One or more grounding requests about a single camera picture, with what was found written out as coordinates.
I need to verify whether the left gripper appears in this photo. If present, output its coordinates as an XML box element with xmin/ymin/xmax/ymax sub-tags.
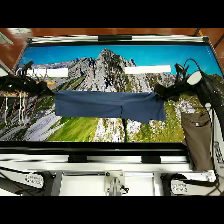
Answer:
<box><xmin>33</xmin><ymin>80</ymin><xmax>57</xmax><ymax>98</ymax></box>

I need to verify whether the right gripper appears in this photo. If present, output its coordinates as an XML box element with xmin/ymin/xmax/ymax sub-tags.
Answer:
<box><xmin>154</xmin><ymin>82</ymin><xmax>182</xmax><ymax>102</ymax></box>

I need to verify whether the dark blue T-shirt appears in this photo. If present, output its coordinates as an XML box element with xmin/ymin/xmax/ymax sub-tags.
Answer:
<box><xmin>53</xmin><ymin>89</ymin><xmax>167</xmax><ymax>125</ymax></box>

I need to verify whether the brown garment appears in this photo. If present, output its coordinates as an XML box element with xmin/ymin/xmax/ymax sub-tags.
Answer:
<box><xmin>181</xmin><ymin>112</ymin><xmax>215</xmax><ymax>172</ymax></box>

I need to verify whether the black cable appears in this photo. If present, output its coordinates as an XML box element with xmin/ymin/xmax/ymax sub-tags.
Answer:
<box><xmin>181</xmin><ymin>57</ymin><xmax>203</xmax><ymax>75</ymax></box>

